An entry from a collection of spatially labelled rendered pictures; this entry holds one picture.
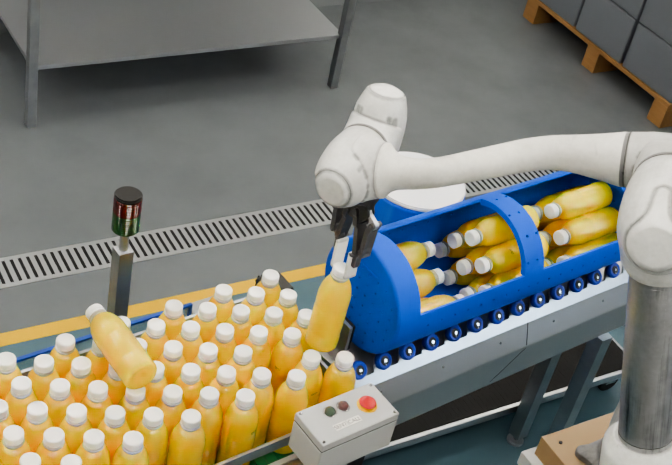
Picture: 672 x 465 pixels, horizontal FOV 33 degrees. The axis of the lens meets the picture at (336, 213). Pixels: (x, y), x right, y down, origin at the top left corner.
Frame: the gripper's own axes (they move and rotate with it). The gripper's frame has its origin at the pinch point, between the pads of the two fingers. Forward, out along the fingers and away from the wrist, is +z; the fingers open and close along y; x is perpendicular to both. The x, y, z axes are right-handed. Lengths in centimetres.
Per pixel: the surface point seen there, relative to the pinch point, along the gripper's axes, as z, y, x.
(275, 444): 36.1, -11.8, 19.0
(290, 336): 22.0, 3.1, 7.8
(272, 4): 104, 267, -176
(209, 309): 22.0, 17.9, 19.5
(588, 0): 100, 215, -348
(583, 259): 23, -5, -79
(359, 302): 25.6, 8.6, -16.4
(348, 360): 22.1, -8.5, 0.3
